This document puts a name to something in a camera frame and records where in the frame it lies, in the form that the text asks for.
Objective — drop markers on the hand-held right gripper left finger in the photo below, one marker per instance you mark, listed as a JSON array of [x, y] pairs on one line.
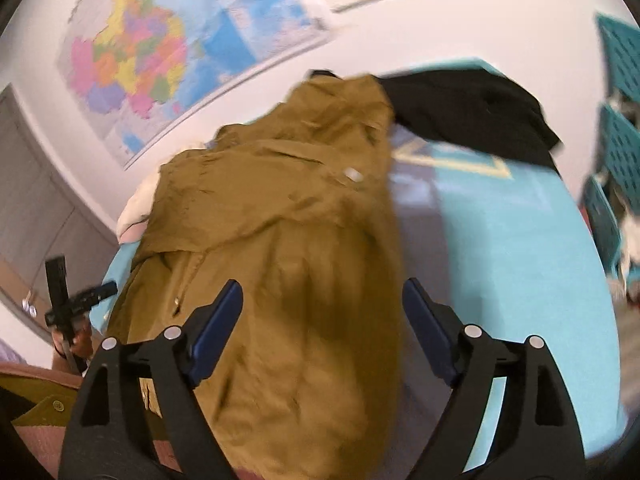
[[215, 340]]

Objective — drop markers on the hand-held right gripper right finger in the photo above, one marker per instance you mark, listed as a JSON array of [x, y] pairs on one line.
[[430, 335]]

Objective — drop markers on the olive green jacket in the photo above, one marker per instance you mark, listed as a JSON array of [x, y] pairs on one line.
[[280, 260]]

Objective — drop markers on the person's left hand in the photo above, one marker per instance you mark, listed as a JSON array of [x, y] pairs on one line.
[[80, 342]]

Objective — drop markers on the grey wooden door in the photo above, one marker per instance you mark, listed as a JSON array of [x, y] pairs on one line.
[[40, 200]]

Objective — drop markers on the teal grey patterned bed sheet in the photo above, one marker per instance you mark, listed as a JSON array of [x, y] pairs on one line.
[[500, 260]]

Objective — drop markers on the cream folded cloth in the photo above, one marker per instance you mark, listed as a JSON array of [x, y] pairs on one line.
[[140, 210]]

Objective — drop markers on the black garment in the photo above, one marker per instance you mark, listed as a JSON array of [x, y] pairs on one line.
[[475, 110]]

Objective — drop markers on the teal plastic storage rack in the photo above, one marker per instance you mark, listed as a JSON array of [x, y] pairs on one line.
[[622, 150]]

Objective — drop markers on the colourful wall map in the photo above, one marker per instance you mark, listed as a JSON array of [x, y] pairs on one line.
[[175, 50]]

